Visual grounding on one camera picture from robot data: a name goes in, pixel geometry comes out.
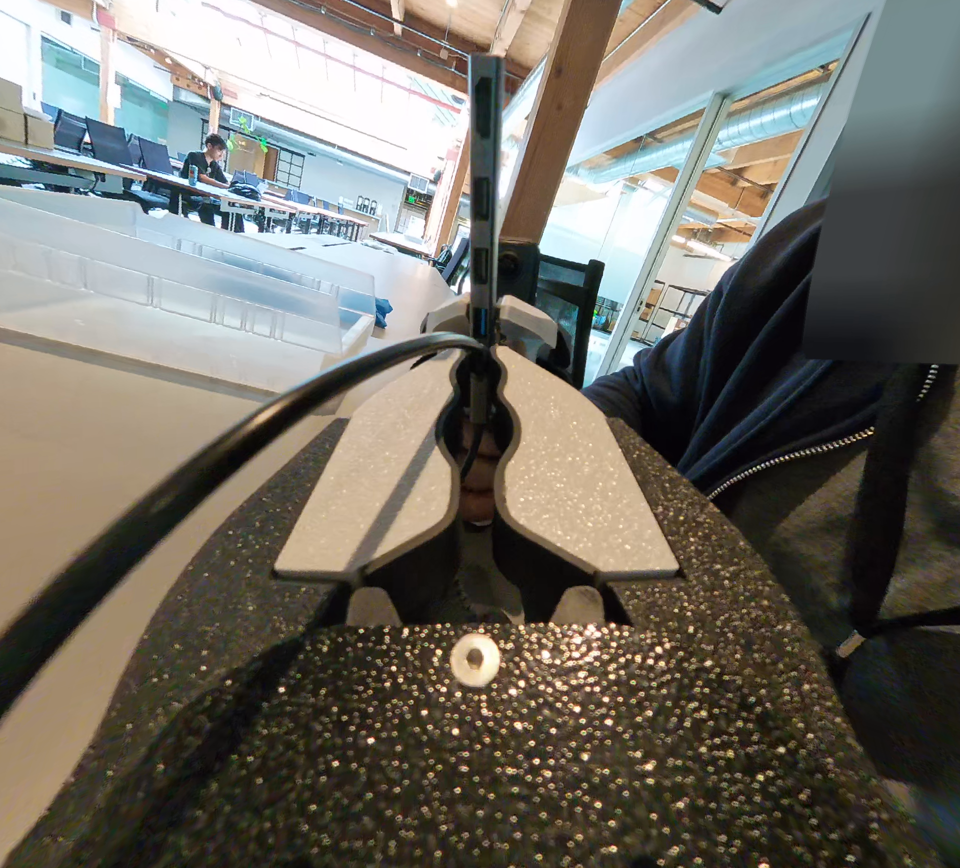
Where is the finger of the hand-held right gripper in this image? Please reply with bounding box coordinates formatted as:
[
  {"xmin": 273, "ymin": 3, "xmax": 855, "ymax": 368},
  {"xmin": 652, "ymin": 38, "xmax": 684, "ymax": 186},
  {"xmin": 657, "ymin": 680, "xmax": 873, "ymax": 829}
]
[
  {"xmin": 495, "ymin": 294, "xmax": 561, "ymax": 353},
  {"xmin": 425, "ymin": 298, "xmax": 475, "ymax": 344}
]

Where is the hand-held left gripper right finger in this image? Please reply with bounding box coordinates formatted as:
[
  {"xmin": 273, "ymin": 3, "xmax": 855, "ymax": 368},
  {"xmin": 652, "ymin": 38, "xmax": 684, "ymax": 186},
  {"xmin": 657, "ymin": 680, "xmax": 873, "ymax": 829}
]
[{"xmin": 489, "ymin": 346, "xmax": 682, "ymax": 584}]

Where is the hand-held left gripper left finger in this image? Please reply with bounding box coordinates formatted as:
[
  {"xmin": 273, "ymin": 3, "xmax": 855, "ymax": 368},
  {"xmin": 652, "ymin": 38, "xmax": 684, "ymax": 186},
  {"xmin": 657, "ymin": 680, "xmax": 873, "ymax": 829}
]
[{"xmin": 272, "ymin": 346, "xmax": 469, "ymax": 587}]

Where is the dark grey hub black cable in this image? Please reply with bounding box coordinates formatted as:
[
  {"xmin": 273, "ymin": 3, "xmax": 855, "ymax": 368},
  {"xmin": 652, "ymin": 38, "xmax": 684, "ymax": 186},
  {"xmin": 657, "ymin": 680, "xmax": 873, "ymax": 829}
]
[{"xmin": 0, "ymin": 52, "xmax": 508, "ymax": 719}]

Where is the clear plastic bin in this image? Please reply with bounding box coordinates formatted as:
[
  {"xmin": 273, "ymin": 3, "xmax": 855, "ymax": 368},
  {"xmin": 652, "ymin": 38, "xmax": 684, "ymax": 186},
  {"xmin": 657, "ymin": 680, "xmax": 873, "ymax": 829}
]
[{"xmin": 0, "ymin": 193, "xmax": 376, "ymax": 397}]

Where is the person's right forearm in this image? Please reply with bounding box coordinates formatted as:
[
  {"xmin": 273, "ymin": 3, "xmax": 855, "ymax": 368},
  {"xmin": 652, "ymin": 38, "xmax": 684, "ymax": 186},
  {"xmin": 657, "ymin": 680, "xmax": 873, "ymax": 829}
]
[{"xmin": 579, "ymin": 336, "xmax": 706, "ymax": 472}]

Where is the person's right hand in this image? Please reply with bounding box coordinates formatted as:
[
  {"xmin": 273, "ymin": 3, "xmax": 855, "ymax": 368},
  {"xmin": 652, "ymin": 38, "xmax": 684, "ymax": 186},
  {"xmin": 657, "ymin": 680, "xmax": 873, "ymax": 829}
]
[{"xmin": 459, "ymin": 418, "xmax": 499, "ymax": 532}]

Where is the black office chair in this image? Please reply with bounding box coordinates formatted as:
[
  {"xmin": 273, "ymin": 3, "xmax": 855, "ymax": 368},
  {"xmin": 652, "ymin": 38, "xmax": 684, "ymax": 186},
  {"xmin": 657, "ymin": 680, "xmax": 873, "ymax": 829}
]
[{"xmin": 528, "ymin": 253, "xmax": 607, "ymax": 389}]

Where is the person's torso in dark jacket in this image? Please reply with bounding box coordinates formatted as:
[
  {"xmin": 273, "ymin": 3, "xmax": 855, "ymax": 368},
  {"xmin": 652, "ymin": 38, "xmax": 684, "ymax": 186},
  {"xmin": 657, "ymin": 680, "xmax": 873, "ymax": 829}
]
[{"xmin": 660, "ymin": 201, "xmax": 960, "ymax": 839}]

